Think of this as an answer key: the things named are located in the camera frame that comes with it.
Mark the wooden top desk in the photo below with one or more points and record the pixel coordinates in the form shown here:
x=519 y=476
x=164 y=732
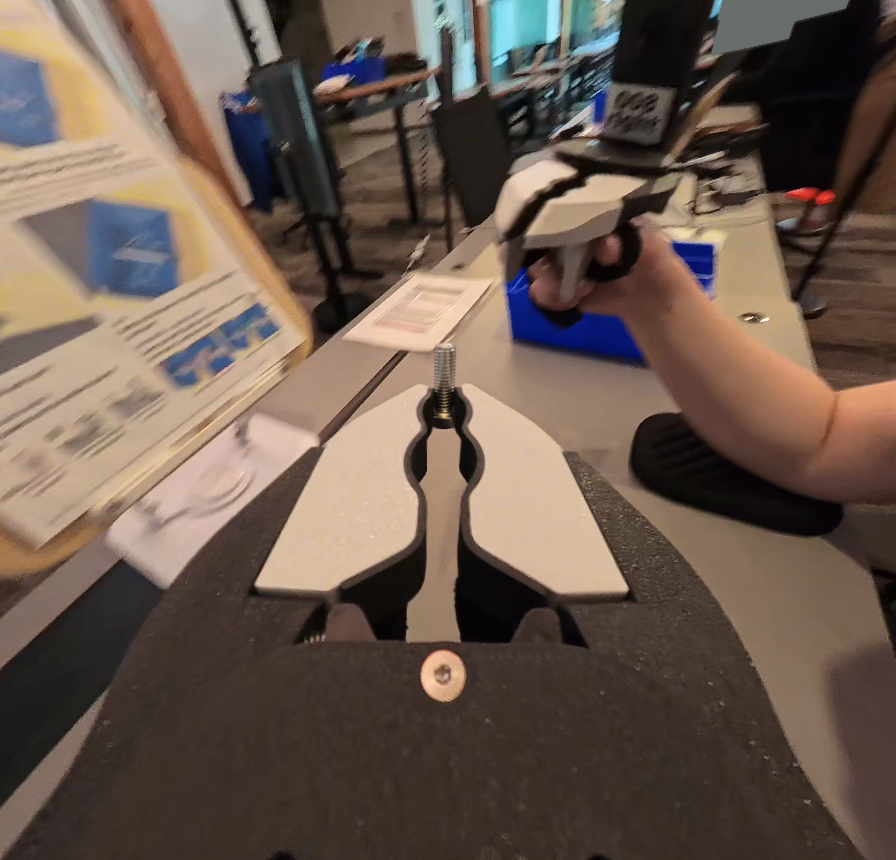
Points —
x=402 y=139

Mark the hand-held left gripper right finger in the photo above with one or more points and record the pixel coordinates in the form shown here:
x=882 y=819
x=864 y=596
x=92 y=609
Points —
x=539 y=517

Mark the blue plastic crate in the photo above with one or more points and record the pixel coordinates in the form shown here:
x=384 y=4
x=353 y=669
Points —
x=353 y=69

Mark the white board stand base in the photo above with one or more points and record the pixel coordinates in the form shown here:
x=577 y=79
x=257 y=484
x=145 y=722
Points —
x=168 y=524

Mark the blue plastic bin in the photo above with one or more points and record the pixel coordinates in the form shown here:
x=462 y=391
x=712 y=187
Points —
x=560 y=328

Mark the laminated paper sheet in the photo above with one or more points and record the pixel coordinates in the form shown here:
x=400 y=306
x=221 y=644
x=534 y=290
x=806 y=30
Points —
x=420 y=310

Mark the person's right hand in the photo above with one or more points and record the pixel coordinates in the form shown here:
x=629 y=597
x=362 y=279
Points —
x=630 y=293

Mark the silver hex bolt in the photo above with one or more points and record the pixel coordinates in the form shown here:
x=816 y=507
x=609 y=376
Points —
x=444 y=373

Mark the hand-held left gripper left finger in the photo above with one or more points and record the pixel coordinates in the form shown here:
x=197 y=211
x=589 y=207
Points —
x=350 y=510

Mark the black display floor stand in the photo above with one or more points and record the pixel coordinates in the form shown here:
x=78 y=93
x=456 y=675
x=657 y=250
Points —
x=294 y=139

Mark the wooden instruction board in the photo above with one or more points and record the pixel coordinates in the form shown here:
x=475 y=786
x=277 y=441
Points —
x=105 y=279

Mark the black office chair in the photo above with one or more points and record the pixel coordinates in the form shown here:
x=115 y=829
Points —
x=469 y=153

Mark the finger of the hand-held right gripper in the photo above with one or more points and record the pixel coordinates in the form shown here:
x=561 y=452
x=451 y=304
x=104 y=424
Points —
x=588 y=209
x=525 y=191

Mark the red plastic item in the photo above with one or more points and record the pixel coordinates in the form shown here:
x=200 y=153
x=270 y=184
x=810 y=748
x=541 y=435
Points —
x=808 y=195

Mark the black wrist rest pad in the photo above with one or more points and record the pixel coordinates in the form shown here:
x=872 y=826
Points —
x=700 y=482

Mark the person's right forearm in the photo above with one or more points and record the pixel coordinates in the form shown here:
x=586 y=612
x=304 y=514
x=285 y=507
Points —
x=756 y=398

